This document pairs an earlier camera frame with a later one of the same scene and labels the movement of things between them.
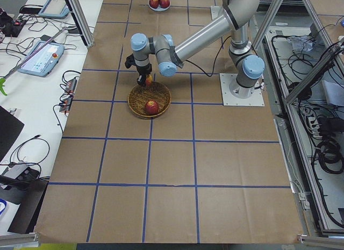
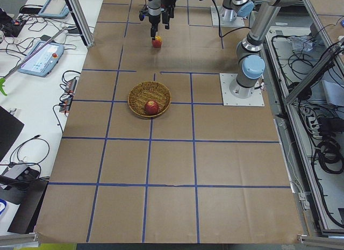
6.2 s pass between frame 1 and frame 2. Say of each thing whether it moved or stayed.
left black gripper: moved
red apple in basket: stayed
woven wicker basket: stayed
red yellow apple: moved
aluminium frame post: stayed
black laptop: stayed
